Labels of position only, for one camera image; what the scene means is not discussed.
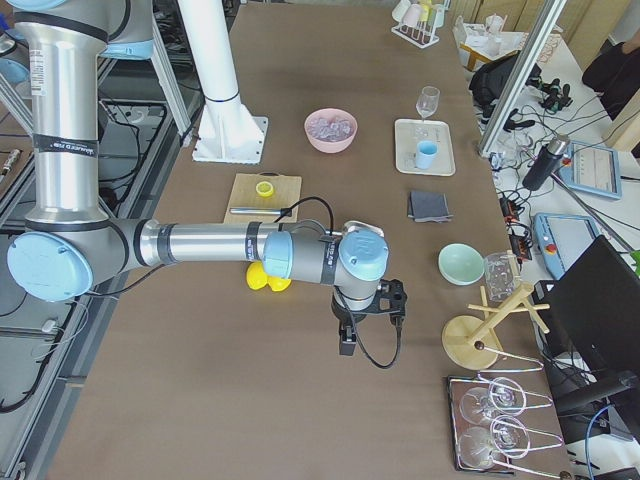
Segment white cardboard box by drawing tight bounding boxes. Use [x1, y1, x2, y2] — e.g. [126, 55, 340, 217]
[452, 15, 527, 72]

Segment bamboo cutting board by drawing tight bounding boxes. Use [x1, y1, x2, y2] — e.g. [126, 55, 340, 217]
[223, 173, 302, 224]

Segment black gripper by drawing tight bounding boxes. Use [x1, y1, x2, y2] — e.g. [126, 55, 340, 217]
[331, 279, 407, 356]

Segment person in dark clothes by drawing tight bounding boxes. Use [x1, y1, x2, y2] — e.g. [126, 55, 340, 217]
[582, 42, 639, 119]

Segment clear glass mug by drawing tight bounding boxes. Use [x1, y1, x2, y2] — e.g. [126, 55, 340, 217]
[484, 251, 520, 302]

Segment blue teach pendant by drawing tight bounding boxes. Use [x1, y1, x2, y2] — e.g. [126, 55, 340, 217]
[557, 141, 622, 200]
[533, 213, 600, 279]

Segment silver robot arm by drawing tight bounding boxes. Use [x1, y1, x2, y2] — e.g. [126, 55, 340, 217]
[7, 1, 406, 355]

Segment dark glass holder tray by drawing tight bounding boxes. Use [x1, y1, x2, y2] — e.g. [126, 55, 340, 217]
[446, 376, 514, 478]

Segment wooden cup tree stand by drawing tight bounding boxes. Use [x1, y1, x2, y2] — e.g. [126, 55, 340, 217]
[441, 250, 550, 371]

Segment white pedestal column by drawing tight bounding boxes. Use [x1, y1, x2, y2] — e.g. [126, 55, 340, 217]
[179, 0, 268, 165]

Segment pink plastic cup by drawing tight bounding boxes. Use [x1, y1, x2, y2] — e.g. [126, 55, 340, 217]
[392, 0, 423, 28]

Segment upside-down wine glass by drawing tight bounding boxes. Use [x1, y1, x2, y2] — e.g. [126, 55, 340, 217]
[459, 377, 526, 426]
[457, 415, 531, 470]

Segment black thermos bottle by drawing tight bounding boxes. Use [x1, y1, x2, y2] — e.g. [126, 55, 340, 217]
[522, 134, 570, 191]

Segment pink bowl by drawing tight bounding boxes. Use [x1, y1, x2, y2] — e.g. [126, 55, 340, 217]
[304, 108, 358, 154]

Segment green bowl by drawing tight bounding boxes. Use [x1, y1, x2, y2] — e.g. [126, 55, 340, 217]
[438, 243, 485, 286]

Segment half lemon slice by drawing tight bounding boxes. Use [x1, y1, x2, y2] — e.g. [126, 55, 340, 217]
[255, 181, 275, 198]

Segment black bag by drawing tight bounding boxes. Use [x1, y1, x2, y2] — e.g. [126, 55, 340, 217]
[469, 53, 520, 123]

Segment aluminium frame post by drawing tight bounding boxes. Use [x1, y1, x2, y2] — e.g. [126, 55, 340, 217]
[477, 0, 567, 158]

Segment cream serving tray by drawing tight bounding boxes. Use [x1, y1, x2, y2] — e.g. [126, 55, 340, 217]
[394, 119, 456, 176]

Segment yellow plastic cup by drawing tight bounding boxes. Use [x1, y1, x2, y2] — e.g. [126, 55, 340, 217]
[419, 0, 432, 23]

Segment steel muddler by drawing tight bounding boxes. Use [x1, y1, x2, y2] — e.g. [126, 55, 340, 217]
[229, 207, 292, 217]

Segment white wire cup rack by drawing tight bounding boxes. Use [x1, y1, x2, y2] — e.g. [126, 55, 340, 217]
[391, 1, 449, 49]

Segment clear wine glass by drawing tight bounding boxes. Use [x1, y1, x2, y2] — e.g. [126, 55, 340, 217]
[415, 86, 440, 120]

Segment yellow lemon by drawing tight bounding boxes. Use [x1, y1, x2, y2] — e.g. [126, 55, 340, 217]
[245, 262, 268, 290]
[267, 276, 292, 292]

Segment black computer monitor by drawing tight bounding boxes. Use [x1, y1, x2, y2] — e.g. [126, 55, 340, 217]
[543, 236, 639, 438]

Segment pile of clear ice cubes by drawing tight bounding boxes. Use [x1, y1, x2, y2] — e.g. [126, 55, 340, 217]
[306, 112, 355, 143]

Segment blue cup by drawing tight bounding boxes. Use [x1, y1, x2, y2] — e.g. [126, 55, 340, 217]
[415, 140, 438, 170]

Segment grey folded cloth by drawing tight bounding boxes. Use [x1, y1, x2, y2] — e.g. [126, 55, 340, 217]
[407, 190, 452, 223]

